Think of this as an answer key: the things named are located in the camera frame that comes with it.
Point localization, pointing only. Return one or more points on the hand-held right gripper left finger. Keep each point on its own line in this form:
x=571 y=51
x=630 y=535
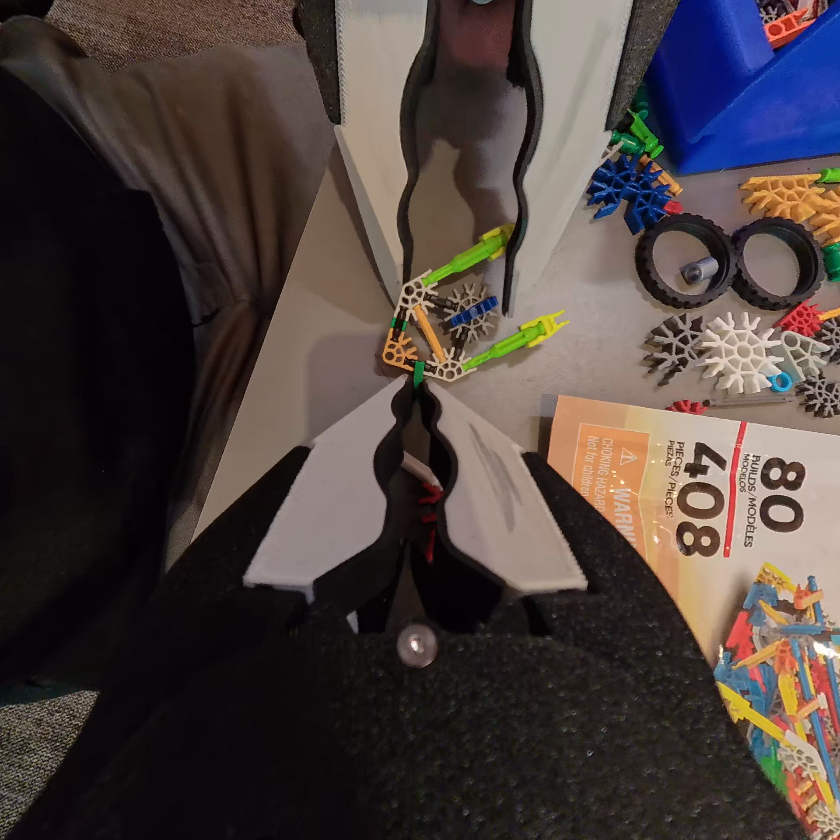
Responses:
x=321 y=518

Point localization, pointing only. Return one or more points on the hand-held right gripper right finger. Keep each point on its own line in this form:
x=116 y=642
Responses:
x=512 y=518

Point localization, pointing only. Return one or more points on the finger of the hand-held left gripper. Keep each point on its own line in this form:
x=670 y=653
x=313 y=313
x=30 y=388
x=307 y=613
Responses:
x=374 y=98
x=571 y=98

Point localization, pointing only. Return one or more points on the blue plastic bin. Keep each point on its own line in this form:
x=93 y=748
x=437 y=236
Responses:
x=722 y=65

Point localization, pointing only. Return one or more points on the lime and gray toy assembly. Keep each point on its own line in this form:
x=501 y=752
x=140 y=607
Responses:
x=410 y=295

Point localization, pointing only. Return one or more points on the pile of toy construction pieces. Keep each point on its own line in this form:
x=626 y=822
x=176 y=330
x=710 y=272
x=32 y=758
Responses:
x=787 y=19

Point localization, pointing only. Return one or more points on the long lime green rod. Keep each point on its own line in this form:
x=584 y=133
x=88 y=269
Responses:
x=646 y=131

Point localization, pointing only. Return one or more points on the red connector with rod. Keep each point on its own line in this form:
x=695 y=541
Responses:
x=430 y=499

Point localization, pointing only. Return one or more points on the blue snowflake connector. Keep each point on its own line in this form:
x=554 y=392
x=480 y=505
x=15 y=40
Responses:
x=630 y=190

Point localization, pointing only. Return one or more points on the person's gray trousers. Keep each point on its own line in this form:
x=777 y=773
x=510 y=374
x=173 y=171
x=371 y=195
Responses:
x=229 y=164

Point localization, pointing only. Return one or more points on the black rubber tire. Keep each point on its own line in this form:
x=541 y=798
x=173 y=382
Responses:
x=646 y=262
x=741 y=262

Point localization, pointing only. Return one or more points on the small red connector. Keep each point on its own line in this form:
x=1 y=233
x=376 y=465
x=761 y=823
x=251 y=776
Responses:
x=686 y=407

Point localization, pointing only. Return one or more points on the small gray spacer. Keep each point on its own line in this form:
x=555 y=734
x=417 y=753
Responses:
x=699 y=270

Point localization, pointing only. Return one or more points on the printed plastic toy bag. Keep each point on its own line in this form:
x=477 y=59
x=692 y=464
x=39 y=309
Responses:
x=722 y=590

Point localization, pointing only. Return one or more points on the yellow fan connector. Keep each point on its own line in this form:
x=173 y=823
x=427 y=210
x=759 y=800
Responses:
x=781 y=197
x=828 y=223

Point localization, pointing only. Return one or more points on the dark gray snowflake connector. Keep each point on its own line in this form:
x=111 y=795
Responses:
x=830 y=341
x=673 y=348
x=819 y=396

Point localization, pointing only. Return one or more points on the gray rod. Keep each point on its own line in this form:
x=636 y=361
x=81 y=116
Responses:
x=748 y=399

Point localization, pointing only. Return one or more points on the white snowflake connector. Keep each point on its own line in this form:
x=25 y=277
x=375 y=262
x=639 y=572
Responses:
x=738 y=351

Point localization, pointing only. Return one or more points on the bent green rod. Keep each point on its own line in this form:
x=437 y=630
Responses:
x=832 y=262

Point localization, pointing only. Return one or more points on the red fan connector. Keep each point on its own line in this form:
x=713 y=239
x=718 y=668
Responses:
x=800 y=319

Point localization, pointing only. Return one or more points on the light gray fan connector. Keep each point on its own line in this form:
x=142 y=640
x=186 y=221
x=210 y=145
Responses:
x=804 y=354

